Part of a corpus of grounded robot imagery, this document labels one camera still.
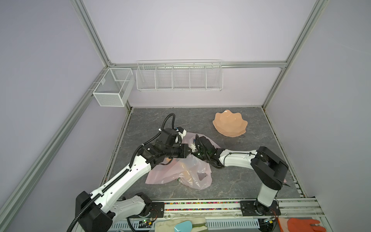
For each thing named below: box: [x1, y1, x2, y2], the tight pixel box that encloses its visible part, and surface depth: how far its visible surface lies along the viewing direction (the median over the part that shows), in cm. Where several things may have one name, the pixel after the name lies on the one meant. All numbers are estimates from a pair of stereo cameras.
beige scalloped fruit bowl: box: [212, 109, 248, 138], surface depth 110 cm
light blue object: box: [173, 220, 193, 232], surface depth 69 cm
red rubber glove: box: [286, 217, 327, 232], surface depth 70 cm
